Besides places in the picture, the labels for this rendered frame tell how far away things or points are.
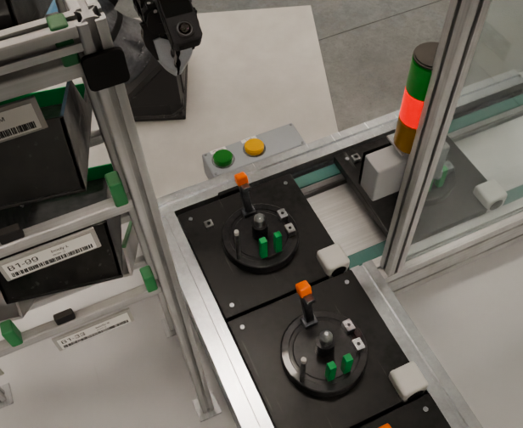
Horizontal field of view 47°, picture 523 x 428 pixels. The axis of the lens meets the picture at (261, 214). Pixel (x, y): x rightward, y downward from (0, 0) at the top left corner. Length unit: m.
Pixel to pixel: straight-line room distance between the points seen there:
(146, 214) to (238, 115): 0.93
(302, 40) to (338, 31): 1.45
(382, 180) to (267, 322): 0.32
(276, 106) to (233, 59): 0.21
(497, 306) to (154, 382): 0.65
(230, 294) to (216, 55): 0.77
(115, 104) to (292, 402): 0.63
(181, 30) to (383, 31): 2.32
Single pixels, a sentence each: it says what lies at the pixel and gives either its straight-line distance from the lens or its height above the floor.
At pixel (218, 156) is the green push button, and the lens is 1.23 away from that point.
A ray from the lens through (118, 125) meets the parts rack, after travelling 0.48.
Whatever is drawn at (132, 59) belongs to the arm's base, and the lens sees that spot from 1.42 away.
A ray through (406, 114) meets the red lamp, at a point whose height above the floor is 1.33.
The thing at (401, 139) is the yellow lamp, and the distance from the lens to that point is 0.85.
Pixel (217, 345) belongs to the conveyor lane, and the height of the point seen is 0.96.
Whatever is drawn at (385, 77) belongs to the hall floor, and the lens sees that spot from 2.89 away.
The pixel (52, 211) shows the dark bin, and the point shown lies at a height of 1.22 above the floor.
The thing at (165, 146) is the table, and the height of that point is 0.86.
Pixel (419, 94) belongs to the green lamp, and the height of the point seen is 1.37.
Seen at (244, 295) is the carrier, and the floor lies 0.97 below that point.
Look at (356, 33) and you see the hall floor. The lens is 3.12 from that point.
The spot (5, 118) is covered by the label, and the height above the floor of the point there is 1.61.
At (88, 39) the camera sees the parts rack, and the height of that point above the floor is 1.65.
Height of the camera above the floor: 1.90
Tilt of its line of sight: 54 degrees down
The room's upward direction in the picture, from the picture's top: 2 degrees counter-clockwise
